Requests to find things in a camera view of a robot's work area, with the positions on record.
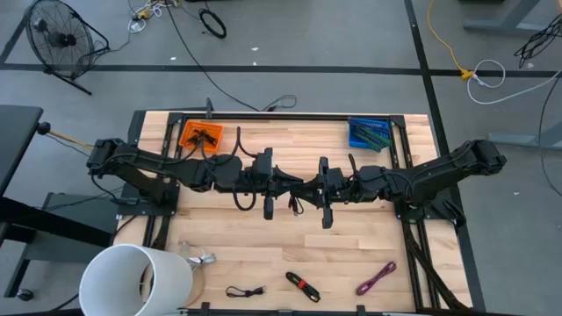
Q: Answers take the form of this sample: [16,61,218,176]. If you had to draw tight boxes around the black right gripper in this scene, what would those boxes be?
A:
[289,156,359,229]

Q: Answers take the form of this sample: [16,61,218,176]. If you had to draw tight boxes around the yellow stick black knob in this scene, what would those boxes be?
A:
[37,121,96,150]

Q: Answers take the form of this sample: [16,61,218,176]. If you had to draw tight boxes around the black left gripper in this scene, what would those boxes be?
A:
[244,147,308,220]

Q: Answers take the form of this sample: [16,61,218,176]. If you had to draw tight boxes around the green braided USB cable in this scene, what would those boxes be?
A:
[350,125,383,148]
[357,126,394,154]

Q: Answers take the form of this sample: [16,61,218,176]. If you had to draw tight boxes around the black USB cable black strap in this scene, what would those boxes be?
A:
[287,195,305,217]

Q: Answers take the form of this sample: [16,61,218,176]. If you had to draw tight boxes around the white cylindrical lampshade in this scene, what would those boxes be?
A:
[77,244,194,316]

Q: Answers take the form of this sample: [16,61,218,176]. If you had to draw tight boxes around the white tangled floor cables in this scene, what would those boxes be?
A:
[126,0,181,34]

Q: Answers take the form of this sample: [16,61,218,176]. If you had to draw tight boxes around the long black floor cable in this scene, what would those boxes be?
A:
[164,0,261,112]

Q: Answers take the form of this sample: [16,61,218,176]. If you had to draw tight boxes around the white floor cable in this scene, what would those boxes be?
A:
[466,59,562,106]

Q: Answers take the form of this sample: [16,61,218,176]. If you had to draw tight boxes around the grey desk leg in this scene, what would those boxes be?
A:
[486,120,562,151]
[463,0,541,36]

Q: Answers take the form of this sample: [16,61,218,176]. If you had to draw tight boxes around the black cable with red strap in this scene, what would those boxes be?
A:
[285,270,321,304]

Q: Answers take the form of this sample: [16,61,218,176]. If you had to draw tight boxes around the grey floor cable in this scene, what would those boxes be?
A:
[261,94,299,113]

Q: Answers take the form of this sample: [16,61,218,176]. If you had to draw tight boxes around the yellow extension cable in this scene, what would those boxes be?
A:
[426,0,475,83]
[134,0,166,21]

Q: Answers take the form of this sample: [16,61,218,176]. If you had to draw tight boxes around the orange plastic basket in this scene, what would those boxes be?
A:
[178,120,224,154]

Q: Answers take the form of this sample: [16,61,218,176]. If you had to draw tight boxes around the blue plastic basket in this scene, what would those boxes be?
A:
[348,116,393,150]

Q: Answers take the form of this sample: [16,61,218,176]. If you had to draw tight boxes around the black desk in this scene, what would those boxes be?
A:
[0,104,116,299]

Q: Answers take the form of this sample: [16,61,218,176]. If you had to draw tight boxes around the thin black USB cable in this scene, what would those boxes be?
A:
[225,284,267,299]

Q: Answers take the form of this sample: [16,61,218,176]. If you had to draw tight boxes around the thin black floor cable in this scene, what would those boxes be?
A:
[537,74,562,198]

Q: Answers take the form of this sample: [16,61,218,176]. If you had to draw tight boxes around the black floor fan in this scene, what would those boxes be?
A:
[24,0,111,97]

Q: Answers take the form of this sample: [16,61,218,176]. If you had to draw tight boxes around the black floor cable bundle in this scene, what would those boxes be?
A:
[513,12,562,69]

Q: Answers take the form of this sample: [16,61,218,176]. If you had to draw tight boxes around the black cable sleeve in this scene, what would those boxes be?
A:
[147,213,177,252]
[401,217,473,313]

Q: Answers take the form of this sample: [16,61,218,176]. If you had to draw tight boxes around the black coiled floor cable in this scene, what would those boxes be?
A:
[198,8,228,40]

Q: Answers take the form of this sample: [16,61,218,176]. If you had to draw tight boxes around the black aluminium table frame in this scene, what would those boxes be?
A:
[126,109,486,316]

